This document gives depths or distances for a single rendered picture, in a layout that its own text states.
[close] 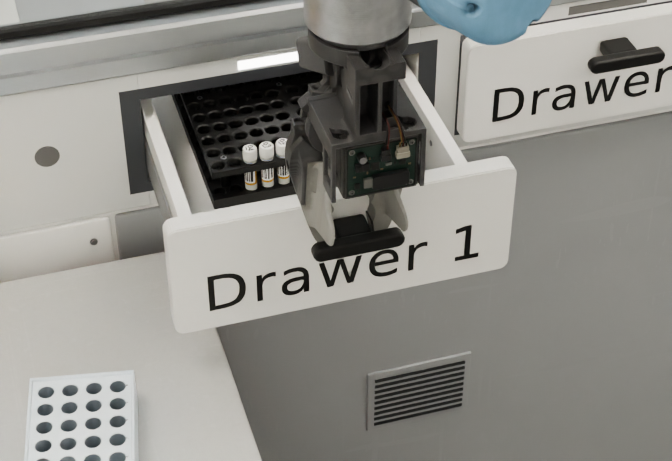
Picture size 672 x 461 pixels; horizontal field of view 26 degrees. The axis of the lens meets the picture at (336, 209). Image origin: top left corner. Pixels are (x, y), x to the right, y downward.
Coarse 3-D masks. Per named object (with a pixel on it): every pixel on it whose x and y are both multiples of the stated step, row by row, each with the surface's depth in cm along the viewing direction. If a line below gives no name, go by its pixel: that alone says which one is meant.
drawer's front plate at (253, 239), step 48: (336, 192) 115; (432, 192) 117; (480, 192) 119; (192, 240) 113; (240, 240) 114; (288, 240) 116; (432, 240) 120; (480, 240) 122; (192, 288) 116; (288, 288) 119; (336, 288) 120; (384, 288) 122
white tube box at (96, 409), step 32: (32, 384) 117; (64, 384) 117; (96, 384) 118; (128, 384) 117; (32, 416) 115; (64, 416) 115; (96, 416) 115; (128, 416) 115; (32, 448) 112; (64, 448) 114; (96, 448) 112; (128, 448) 112
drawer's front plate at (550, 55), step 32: (544, 32) 134; (576, 32) 134; (608, 32) 135; (640, 32) 137; (480, 64) 133; (512, 64) 134; (544, 64) 136; (576, 64) 137; (480, 96) 136; (512, 96) 137; (544, 96) 138; (576, 96) 139; (640, 96) 142; (480, 128) 138; (512, 128) 139; (544, 128) 141
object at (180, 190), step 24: (408, 72) 135; (168, 96) 142; (408, 96) 133; (144, 120) 129; (168, 120) 139; (432, 120) 129; (144, 144) 130; (168, 144) 136; (432, 144) 129; (456, 144) 126; (168, 168) 123; (192, 168) 133; (432, 168) 130; (168, 192) 121; (192, 192) 130; (168, 216) 123
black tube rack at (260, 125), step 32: (192, 96) 130; (224, 96) 130; (256, 96) 131; (288, 96) 130; (192, 128) 132; (224, 128) 128; (256, 128) 127; (288, 128) 128; (224, 192) 125; (256, 192) 124; (288, 192) 126
